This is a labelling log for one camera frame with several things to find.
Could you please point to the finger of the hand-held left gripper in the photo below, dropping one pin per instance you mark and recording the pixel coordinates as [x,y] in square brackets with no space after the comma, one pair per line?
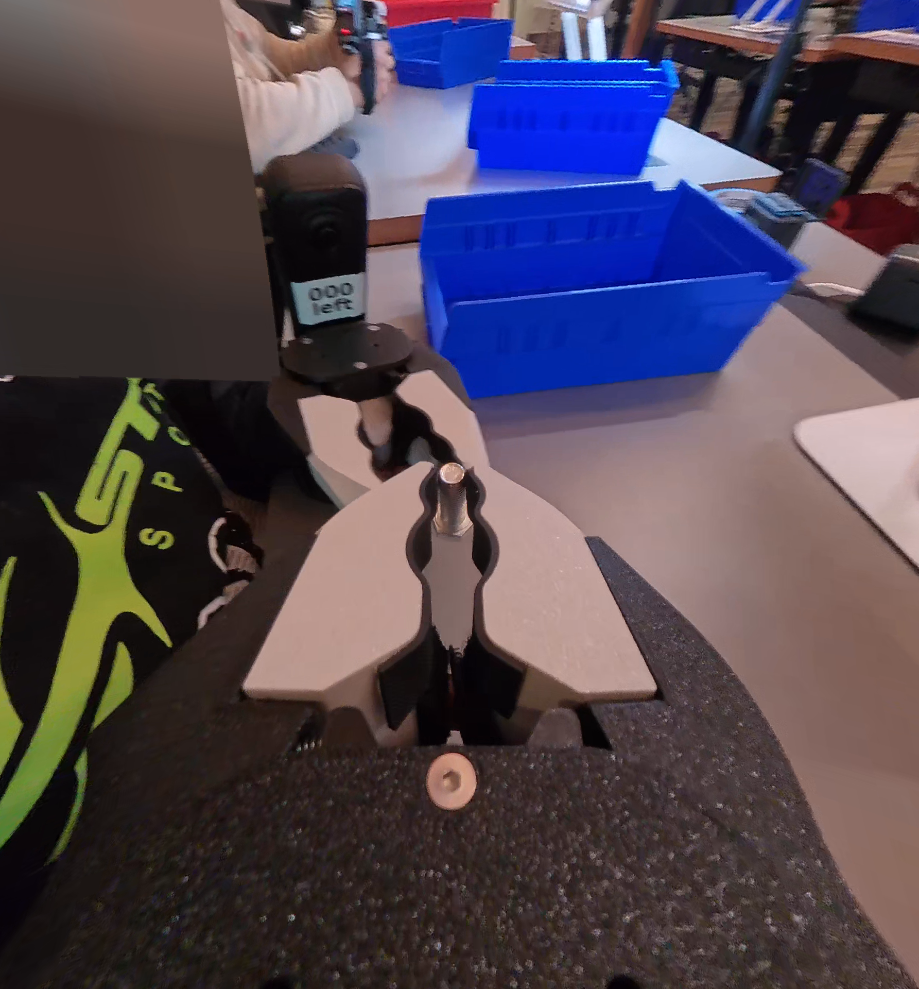
[332,440]
[451,409]

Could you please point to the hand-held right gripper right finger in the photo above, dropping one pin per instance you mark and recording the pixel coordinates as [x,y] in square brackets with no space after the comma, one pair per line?
[559,610]

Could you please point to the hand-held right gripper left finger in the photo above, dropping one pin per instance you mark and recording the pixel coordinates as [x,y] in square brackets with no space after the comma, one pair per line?
[336,610]

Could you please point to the large steel bolt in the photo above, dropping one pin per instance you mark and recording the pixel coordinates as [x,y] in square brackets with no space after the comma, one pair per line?
[451,498]

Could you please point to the blue plastic bin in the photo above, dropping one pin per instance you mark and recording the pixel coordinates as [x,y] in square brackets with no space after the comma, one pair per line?
[559,131]
[444,58]
[583,348]

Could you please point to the person's left forearm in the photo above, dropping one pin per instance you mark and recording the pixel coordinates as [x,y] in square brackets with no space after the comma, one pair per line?
[227,440]

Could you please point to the person's left hand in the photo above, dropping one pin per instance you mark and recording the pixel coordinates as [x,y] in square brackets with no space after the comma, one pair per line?
[374,425]

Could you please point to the person's black printed shirt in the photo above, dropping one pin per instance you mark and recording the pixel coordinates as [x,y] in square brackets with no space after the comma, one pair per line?
[42,618]

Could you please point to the white document stand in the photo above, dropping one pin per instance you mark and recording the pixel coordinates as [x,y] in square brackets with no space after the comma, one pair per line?
[868,463]

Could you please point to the red plastic bin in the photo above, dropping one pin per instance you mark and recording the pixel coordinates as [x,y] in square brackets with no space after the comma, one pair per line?
[444,9]

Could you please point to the instruction poster on stand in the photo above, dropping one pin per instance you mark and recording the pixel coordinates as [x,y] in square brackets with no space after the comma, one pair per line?
[583,31]

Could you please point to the small black charging dock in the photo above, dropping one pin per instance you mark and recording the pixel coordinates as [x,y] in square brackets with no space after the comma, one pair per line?
[818,185]

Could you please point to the black charging case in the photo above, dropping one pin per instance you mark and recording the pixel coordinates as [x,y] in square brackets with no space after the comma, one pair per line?
[903,290]

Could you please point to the black light stand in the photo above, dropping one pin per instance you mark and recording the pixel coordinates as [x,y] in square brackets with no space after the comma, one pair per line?
[776,69]

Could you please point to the red bag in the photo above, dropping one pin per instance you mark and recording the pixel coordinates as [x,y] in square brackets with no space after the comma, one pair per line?
[884,220]

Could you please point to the wooden office table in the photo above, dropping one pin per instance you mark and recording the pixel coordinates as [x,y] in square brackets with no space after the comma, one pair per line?
[737,31]

